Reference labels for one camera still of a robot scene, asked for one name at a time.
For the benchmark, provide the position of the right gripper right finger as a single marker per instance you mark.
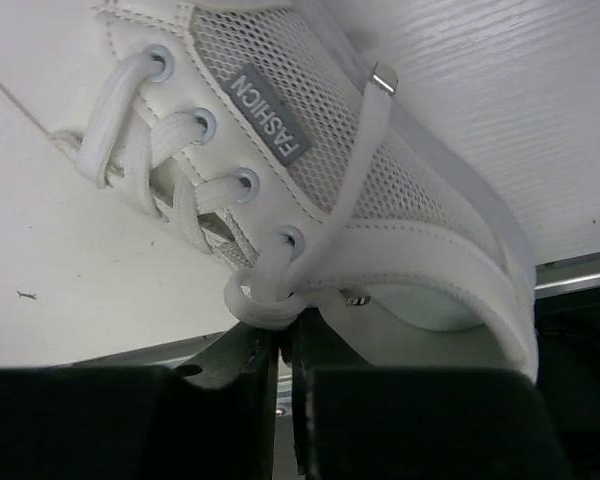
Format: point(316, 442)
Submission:
point(354, 420)

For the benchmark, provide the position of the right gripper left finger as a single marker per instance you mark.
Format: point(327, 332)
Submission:
point(211, 418)

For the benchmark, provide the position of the white sneaker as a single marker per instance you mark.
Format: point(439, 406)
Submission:
point(233, 122)

